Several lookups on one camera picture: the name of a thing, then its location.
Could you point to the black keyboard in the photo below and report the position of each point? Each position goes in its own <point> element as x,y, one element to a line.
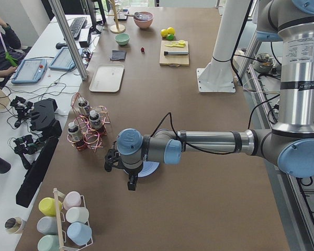
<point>77,25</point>

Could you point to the blue plate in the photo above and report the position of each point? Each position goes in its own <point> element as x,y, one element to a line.
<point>148,168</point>

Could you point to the mint green bowl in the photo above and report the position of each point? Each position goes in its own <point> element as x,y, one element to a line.
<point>122,39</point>

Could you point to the pink bowl with ice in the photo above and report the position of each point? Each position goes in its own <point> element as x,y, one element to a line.
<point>144,24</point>

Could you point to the blue teach pendant tablet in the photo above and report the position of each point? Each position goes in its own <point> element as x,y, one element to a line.
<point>30,71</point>

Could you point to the beige rectangular tray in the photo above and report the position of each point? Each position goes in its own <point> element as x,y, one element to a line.
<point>107,78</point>

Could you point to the dark sauce bottle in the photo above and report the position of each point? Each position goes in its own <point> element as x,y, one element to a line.
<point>75,135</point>
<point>83,106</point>
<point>94,119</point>

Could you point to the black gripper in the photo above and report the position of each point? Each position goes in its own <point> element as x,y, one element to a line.
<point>131,173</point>

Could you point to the yellow plastic knife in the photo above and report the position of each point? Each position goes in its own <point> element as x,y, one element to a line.
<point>176,45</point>

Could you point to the blue cup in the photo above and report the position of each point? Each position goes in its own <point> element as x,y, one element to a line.
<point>79,233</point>

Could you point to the yellow cup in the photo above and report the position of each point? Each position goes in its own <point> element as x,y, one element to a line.
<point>47,206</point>

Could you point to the wooden cutting board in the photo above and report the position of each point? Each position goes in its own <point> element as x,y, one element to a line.
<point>181,60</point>

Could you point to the dark grey folded cloth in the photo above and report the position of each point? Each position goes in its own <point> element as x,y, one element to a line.
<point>118,55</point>

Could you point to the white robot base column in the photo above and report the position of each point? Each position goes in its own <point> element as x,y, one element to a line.
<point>217,76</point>

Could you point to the metal ice scoop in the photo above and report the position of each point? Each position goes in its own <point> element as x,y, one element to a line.
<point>138,15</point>

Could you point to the seated person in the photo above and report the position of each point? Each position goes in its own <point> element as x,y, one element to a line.
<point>12,43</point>

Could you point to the green lime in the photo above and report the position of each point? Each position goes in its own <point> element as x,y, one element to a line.
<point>170,37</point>

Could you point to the wooden mug tree stand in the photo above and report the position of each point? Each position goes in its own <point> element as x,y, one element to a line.
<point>117,28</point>

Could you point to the mint green cup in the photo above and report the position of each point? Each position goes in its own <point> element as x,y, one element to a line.
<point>48,243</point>

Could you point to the grey cup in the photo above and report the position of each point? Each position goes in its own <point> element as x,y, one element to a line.
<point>47,225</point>

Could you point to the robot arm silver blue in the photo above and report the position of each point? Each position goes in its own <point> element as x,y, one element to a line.
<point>289,144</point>

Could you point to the copper wire bottle rack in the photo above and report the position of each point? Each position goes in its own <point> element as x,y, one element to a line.
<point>93,139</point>

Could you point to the white wire cup rack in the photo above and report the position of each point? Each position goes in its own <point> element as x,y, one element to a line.
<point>65,243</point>

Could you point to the pink cup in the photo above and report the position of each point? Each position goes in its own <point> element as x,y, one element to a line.
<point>72,199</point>

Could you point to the black computer mouse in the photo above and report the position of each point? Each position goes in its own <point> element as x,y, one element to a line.
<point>60,45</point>

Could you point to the white cup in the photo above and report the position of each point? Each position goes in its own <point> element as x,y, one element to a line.
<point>77,214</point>

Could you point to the aluminium frame post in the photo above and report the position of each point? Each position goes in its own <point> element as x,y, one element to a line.
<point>63,24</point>

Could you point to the tape roll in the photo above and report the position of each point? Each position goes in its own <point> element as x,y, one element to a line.
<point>15,225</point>

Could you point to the black handled knife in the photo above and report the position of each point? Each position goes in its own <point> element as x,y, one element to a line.
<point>175,53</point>

